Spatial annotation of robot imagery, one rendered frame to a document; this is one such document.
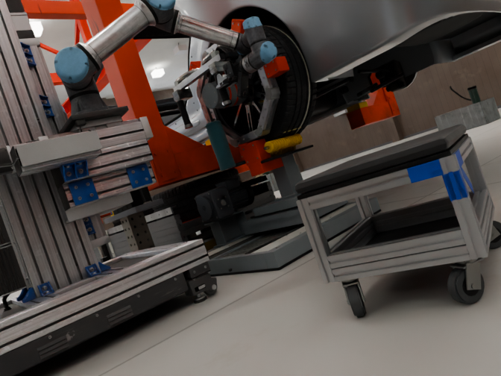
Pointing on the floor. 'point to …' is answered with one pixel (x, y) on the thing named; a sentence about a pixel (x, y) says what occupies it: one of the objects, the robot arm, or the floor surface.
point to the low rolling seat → (405, 216)
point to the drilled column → (137, 232)
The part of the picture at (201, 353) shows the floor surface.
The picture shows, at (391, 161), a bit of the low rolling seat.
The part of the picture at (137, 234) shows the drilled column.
